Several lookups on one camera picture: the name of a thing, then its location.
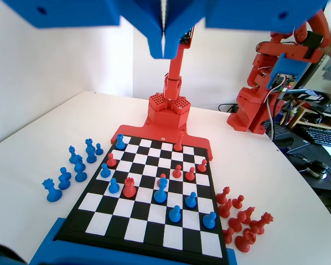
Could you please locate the blue plastic chess queen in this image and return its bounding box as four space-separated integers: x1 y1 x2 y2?
41 178 63 203

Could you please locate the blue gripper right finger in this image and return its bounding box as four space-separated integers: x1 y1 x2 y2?
164 0 331 60

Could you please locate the computer monitor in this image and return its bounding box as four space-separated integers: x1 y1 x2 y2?
291 54 331 96

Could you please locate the dark laptop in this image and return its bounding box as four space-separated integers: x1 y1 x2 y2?
264 119 312 155

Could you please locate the black power cable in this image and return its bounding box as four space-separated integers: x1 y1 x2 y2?
217 102 238 114

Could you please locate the black keyboard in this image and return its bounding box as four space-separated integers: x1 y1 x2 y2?
297 125 331 151

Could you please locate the white cable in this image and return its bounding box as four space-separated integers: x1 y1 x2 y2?
264 82 286 140

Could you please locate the blue arm base plate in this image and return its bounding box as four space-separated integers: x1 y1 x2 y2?
29 217 236 265

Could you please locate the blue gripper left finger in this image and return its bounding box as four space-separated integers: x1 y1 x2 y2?
15 0 165 60

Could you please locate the blue rook chess piece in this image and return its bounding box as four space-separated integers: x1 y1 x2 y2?
84 137 97 154
114 134 126 151

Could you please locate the red queen chess piece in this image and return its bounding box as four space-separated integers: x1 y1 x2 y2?
249 211 274 236

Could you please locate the red rook chess piece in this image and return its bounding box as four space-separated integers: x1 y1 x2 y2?
234 229 257 253
122 177 136 198

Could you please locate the blue bishop chess piece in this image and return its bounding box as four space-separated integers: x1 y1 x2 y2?
73 162 88 183
68 145 79 163

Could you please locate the black and white chessboard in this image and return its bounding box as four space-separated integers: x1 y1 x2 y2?
55 134 229 260

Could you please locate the light wooden shelf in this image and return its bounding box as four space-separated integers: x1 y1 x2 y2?
288 106 331 130

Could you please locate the large red piece front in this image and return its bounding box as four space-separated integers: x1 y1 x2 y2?
173 131 185 152

